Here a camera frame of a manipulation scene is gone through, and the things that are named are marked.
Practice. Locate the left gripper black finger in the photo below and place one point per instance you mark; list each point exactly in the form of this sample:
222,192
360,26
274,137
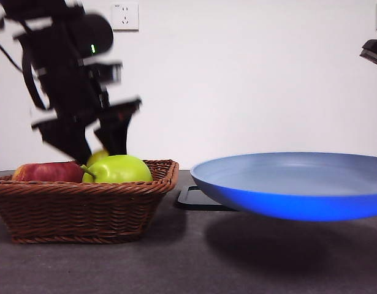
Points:
117,128
68,137

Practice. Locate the yellow lemon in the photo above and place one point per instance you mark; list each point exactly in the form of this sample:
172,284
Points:
97,156

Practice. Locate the blue round plate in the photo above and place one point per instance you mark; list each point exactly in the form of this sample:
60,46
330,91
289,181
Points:
286,190

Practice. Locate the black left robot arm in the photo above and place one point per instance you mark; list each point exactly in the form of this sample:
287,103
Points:
65,55

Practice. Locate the brown woven wicker basket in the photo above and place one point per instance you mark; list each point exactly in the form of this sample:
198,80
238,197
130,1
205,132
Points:
84,208

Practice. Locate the red apple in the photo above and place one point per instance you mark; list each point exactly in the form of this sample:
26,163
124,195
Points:
47,173

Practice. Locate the green apple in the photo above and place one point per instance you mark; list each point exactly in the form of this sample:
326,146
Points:
120,171

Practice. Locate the black flat tray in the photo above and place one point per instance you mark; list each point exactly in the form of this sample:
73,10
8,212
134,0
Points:
191,200

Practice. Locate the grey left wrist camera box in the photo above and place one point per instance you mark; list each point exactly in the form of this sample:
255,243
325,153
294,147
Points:
107,73

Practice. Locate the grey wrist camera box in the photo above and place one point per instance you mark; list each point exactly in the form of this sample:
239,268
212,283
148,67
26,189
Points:
375,52
107,73

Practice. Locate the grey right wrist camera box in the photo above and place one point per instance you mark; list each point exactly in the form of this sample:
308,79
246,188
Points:
375,52

